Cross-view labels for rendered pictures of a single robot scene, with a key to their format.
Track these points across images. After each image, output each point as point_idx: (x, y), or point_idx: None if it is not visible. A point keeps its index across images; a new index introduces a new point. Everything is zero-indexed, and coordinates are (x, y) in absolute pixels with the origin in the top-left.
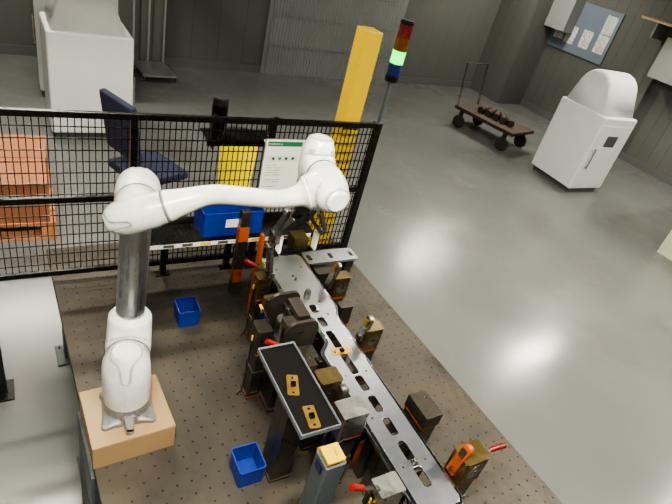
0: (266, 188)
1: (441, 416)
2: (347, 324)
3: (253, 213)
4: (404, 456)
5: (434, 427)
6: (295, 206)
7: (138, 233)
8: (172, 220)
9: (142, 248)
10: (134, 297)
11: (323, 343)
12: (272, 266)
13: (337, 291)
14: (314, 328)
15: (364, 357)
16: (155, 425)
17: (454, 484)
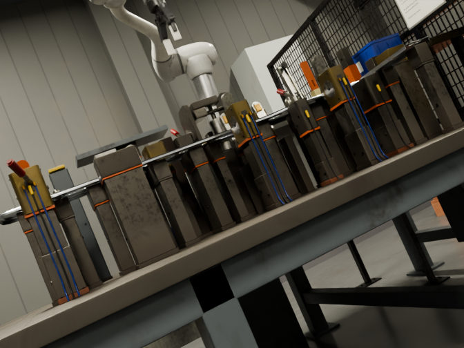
0: (413, 18)
1: (95, 163)
2: (307, 132)
3: (362, 50)
4: (68, 194)
5: (105, 185)
6: (112, 12)
7: (193, 82)
8: (155, 60)
9: (198, 92)
10: (210, 130)
11: (225, 140)
12: (288, 88)
13: (328, 96)
14: (186, 114)
15: (201, 139)
16: None
17: (18, 207)
